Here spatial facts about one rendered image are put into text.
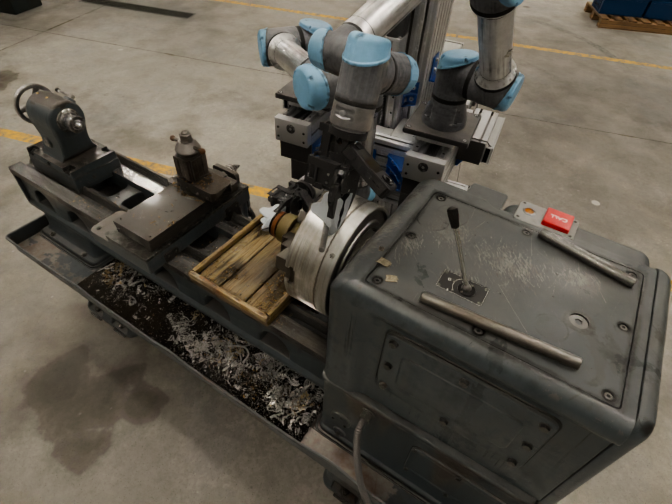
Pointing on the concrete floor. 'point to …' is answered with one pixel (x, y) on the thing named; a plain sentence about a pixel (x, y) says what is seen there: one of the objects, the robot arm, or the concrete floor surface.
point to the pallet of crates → (632, 15)
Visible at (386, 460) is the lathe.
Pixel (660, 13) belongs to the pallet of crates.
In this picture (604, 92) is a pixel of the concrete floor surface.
